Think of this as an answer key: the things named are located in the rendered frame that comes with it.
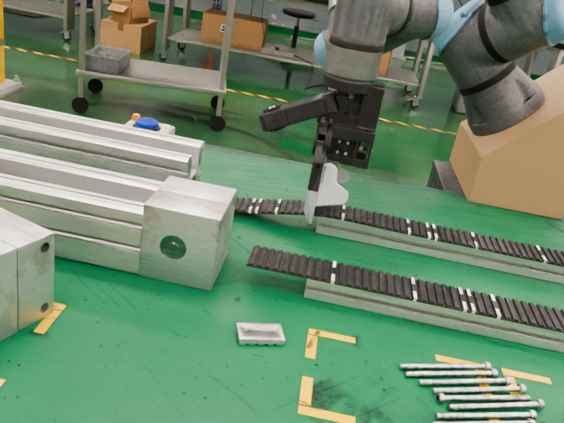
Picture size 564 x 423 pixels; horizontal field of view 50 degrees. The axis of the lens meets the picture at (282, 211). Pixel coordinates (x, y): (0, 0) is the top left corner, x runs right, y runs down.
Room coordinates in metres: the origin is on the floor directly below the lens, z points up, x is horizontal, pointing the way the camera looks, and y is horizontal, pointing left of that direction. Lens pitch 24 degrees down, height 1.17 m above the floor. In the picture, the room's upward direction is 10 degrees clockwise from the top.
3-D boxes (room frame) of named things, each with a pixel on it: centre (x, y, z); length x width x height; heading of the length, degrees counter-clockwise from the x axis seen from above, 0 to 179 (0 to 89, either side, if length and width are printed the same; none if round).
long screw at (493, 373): (0.54, -0.21, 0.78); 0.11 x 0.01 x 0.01; 105
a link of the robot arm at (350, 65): (0.85, -0.06, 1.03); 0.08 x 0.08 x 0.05
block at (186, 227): (0.68, 0.11, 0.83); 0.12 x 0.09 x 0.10; 177
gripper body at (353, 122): (0.85, -0.07, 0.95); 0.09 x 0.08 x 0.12; 87
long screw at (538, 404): (0.50, -0.25, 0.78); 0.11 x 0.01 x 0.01; 106
